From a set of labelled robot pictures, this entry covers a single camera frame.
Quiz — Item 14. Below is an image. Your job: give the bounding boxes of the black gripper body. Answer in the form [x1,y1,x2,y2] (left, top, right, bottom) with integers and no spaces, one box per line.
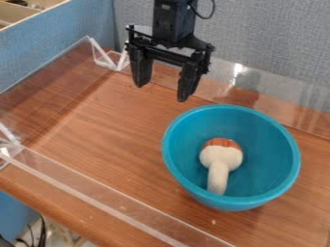
[127,25,215,68]

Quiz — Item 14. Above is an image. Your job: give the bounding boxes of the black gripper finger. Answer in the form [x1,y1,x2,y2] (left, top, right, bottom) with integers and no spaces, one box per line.
[178,52,208,102]
[128,44,154,88]

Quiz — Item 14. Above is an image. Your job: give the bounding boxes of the white plush mushroom brown cap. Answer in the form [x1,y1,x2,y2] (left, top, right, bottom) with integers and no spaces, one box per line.
[199,138,243,195]

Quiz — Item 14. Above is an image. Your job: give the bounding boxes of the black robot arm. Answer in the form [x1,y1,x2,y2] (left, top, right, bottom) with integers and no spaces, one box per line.
[126,0,215,102]

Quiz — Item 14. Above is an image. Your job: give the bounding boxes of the blue plastic bowl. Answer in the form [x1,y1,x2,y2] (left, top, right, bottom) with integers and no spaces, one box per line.
[163,104,302,211]

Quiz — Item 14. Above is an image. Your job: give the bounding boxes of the clear acrylic back barrier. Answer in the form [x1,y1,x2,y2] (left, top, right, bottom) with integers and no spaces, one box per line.
[92,43,330,140]

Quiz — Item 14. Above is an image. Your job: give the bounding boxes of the clear acrylic barrier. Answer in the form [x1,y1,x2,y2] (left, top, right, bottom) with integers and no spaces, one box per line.
[0,123,235,247]
[92,43,330,140]

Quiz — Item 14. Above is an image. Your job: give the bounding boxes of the wooden shelf box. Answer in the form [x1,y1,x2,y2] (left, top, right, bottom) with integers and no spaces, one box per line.
[0,0,71,31]

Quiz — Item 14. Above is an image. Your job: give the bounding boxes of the clear acrylic front barrier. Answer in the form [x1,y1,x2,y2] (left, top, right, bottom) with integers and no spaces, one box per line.
[0,123,235,247]

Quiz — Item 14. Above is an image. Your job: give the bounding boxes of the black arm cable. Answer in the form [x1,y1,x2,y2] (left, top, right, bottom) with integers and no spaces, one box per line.
[188,0,217,20]

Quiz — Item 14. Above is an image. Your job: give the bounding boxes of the black cables below table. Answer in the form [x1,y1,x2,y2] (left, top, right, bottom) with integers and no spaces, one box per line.
[0,215,50,247]

